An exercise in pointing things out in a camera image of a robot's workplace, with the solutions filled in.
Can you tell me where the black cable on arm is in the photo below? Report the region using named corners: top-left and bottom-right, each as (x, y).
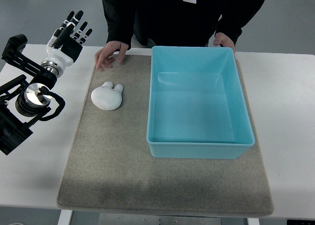
top-left (36, 86), bottom-right (66, 122)

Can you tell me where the metal table frame bar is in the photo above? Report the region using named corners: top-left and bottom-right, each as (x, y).
top-left (98, 213), bottom-right (221, 225)

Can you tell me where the person in black clothes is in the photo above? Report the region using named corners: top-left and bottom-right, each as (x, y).
top-left (102, 0), bottom-right (265, 47)

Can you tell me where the grey felt mat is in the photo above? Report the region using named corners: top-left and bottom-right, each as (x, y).
top-left (57, 55), bottom-right (274, 217)

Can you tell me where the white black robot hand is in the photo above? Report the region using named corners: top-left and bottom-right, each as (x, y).
top-left (41, 10), bottom-right (93, 68)

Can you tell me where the person's left hand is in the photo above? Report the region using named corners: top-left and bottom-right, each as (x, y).
top-left (213, 32), bottom-right (236, 53)

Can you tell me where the blue plastic box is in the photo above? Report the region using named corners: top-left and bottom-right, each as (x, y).
top-left (147, 46), bottom-right (255, 159)

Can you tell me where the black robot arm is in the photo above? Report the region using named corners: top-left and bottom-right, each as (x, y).
top-left (0, 10), bottom-right (93, 155)

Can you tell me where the white rabbit toy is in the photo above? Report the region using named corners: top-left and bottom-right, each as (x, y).
top-left (91, 81), bottom-right (124, 111)

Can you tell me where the person's right hand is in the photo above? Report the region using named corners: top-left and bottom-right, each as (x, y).
top-left (94, 41), bottom-right (129, 71)

